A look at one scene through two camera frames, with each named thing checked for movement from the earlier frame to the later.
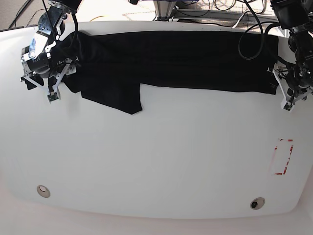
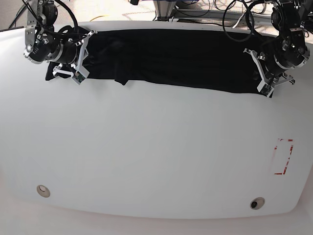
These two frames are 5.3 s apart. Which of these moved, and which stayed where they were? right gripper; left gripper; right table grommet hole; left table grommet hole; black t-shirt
Moved: left gripper; black t-shirt; right gripper
Stayed: right table grommet hole; left table grommet hole
